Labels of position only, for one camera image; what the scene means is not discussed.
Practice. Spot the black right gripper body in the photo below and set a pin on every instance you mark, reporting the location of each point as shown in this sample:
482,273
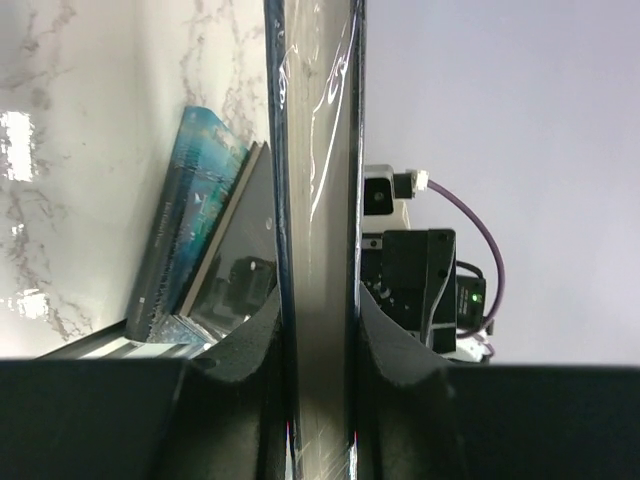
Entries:
412,277

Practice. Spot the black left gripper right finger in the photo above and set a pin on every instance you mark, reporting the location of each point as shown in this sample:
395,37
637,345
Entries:
420,416

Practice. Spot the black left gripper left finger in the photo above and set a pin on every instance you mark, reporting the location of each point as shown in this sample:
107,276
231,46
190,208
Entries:
218,416

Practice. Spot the black book with barcode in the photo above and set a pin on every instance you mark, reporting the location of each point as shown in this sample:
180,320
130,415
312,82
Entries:
237,272

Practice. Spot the teal ocean cover book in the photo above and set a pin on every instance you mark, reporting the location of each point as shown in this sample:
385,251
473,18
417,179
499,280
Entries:
202,171

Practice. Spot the dark blue Wuthering Heights book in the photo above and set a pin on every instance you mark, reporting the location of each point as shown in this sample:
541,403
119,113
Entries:
315,54

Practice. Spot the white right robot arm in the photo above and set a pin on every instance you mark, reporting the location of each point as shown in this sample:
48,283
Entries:
470,300

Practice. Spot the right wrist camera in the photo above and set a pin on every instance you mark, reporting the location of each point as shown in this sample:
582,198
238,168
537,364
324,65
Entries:
386,194

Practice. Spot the aluminium mounting rail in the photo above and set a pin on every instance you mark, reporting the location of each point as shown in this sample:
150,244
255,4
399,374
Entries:
111,343

